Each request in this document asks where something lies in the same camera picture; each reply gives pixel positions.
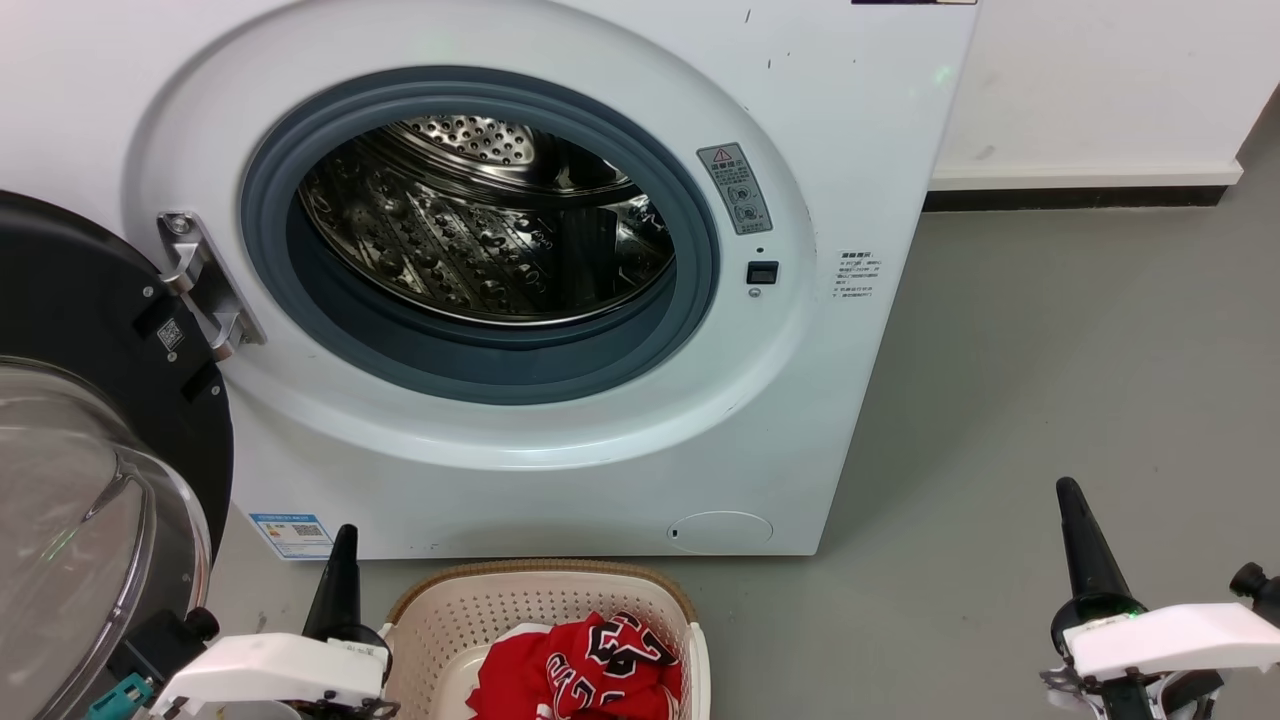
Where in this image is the red printed jersey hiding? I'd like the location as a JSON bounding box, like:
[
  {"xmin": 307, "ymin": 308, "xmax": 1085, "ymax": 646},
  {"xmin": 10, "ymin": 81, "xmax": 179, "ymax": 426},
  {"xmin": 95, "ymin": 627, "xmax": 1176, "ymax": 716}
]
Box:
[{"xmin": 466, "ymin": 610, "xmax": 687, "ymax": 720}]

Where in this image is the white front-load washing machine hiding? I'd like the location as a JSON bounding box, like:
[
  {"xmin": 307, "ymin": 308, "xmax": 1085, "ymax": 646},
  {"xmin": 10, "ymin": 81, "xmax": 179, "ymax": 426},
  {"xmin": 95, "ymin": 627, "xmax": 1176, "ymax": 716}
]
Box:
[{"xmin": 0, "ymin": 0, "xmax": 981, "ymax": 561}]

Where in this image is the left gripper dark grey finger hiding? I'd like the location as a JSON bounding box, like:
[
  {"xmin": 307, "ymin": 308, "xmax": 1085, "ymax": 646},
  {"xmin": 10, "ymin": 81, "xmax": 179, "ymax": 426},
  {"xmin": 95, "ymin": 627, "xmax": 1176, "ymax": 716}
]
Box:
[{"xmin": 302, "ymin": 523, "xmax": 365, "ymax": 641}]

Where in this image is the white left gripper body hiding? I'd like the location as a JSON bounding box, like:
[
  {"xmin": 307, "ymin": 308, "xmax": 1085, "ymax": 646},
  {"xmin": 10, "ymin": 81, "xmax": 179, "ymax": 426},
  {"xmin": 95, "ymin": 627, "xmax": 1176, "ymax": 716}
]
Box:
[{"xmin": 148, "ymin": 622, "xmax": 393, "ymax": 720}]

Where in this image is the black baseboard strip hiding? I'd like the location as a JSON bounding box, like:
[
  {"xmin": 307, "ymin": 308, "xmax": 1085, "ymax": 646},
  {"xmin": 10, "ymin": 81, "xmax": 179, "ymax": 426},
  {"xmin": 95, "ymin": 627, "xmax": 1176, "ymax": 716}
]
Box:
[{"xmin": 922, "ymin": 185, "xmax": 1231, "ymax": 212}]

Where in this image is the blue energy label sticker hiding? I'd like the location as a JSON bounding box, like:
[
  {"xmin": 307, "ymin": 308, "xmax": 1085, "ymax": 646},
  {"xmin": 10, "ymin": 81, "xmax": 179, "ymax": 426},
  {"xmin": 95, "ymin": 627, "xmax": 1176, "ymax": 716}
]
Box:
[{"xmin": 248, "ymin": 513, "xmax": 336, "ymax": 561}]

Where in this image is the black glass washer door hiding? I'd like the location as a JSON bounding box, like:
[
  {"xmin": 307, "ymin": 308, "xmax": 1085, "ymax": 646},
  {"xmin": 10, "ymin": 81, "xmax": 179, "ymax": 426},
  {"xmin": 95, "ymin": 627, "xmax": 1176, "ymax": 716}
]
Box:
[{"xmin": 0, "ymin": 190, "xmax": 236, "ymax": 720}]

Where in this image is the metal washer door hinge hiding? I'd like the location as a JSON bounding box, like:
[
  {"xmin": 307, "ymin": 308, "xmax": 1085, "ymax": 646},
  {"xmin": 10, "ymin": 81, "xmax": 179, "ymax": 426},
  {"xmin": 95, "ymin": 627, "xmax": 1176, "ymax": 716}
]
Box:
[{"xmin": 157, "ymin": 210, "xmax": 268, "ymax": 363}]

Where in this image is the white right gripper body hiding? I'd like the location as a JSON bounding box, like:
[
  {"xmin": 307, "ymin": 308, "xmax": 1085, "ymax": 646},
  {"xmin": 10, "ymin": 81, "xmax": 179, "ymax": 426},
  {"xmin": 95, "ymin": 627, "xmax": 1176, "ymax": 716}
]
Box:
[{"xmin": 1048, "ymin": 592, "xmax": 1280, "ymax": 685}]

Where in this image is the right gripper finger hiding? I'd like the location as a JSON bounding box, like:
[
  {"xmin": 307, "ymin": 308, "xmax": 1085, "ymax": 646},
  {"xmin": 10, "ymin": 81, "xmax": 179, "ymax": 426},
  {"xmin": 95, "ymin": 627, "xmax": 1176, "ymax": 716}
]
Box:
[{"xmin": 1055, "ymin": 477, "xmax": 1137, "ymax": 603}]

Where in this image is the cream perforated laundry basket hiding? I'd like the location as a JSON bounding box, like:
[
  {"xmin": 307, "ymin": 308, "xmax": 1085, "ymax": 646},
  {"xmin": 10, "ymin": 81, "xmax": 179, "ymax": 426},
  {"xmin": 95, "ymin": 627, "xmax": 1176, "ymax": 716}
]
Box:
[{"xmin": 380, "ymin": 558, "xmax": 713, "ymax": 720}]

